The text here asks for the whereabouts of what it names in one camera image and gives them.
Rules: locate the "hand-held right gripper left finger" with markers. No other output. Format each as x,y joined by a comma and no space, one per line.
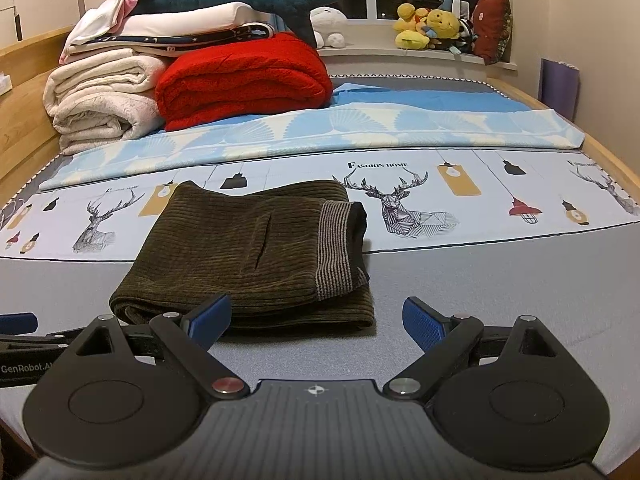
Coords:
212,317

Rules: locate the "red cushion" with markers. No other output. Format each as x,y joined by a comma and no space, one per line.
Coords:
492,25

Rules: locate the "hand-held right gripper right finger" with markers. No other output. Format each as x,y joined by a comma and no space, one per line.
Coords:
425,325

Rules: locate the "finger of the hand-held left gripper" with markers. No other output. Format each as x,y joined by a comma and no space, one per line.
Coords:
35,341
17,322

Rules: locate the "small white box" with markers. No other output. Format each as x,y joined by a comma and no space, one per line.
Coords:
4,84

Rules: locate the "yellow bear plush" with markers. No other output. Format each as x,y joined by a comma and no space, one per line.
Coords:
445,22

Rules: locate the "wooden bed frame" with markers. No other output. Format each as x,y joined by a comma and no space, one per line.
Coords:
25,105

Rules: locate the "white folded cloth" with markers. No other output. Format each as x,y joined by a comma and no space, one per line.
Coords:
97,20

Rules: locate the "navy star-print blanket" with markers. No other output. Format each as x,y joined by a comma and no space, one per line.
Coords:
225,36

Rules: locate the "striped plush toy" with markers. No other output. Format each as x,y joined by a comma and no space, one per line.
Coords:
466,35

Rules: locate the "red folded blanket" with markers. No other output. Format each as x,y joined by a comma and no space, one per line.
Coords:
240,80

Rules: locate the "yellow duck plush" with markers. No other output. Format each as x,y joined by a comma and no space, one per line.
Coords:
407,37

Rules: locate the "grey deer-print bed sheet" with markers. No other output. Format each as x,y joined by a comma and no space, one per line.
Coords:
450,270

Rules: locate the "light blue fan-print sheet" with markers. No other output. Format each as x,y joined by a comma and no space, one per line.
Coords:
350,125

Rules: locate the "cream folded blanket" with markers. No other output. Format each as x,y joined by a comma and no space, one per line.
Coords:
100,105

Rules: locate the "white plastic object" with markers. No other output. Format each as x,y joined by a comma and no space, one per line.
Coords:
461,7

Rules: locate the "white window sill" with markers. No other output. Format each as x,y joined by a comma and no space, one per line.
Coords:
370,55

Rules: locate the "white folded quilt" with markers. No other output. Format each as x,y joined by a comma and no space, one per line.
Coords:
190,19

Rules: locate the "white plush toy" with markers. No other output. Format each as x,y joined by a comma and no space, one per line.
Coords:
327,20

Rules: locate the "purple folder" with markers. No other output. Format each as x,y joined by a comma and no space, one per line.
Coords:
560,90

